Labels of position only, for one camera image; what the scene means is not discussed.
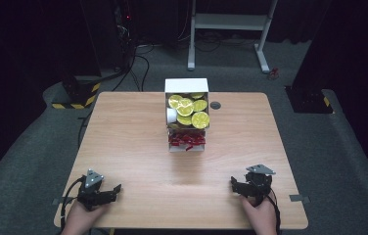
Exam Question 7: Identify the white two-tier storage box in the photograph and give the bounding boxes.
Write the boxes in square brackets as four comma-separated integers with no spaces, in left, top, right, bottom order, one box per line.
[163,77,210,153]

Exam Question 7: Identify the grey tape strip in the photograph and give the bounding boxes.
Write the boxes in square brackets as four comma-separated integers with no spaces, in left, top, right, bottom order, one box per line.
[289,194,311,204]
[52,197,76,207]

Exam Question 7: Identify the small red floor object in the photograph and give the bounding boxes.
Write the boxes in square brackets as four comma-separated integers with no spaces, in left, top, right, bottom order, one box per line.
[267,67,280,81]

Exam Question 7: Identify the black yellow striped stand base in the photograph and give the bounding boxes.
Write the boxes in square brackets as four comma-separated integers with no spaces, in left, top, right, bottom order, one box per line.
[51,75,102,111]

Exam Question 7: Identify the white metal stand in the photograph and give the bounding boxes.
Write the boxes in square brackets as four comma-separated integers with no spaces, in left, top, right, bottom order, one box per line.
[187,0,280,74]

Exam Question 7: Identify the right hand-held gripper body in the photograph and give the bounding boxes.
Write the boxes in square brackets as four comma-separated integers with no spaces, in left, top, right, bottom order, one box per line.
[244,164,277,207]

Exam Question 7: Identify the person's left hand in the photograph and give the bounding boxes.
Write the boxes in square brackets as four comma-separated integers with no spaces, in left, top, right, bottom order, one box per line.
[61,199,110,235]

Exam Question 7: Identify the white capsule cup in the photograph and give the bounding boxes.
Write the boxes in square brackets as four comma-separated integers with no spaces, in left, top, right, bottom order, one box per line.
[166,108,178,124]

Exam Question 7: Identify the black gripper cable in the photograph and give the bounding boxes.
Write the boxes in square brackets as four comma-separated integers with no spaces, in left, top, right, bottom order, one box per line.
[265,187,282,235]
[60,176,85,230]

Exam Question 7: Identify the pile of red packets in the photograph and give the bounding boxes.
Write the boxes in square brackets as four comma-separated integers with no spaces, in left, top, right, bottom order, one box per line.
[168,131,207,152]

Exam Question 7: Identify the black floor cables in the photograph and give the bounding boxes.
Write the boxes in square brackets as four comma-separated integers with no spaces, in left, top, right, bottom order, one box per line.
[111,42,156,93]

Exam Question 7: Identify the dark equipment rack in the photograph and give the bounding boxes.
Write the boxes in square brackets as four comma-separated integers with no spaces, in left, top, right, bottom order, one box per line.
[113,0,137,71]

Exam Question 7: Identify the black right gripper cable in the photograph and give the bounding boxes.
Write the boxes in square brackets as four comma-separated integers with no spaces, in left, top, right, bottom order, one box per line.
[265,187,282,235]

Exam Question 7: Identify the thin black floor cable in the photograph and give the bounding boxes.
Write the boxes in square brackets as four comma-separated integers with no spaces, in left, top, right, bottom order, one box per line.
[76,110,94,150]

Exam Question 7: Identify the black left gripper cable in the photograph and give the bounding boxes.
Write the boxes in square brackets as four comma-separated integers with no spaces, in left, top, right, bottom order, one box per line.
[60,176,85,230]

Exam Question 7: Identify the person's right hand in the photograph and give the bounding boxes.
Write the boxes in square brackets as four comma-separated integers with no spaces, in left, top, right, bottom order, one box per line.
[240,191,278,235]

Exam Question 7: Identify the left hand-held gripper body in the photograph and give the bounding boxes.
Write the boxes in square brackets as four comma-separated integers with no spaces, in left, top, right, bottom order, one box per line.
[76,168,112,212]

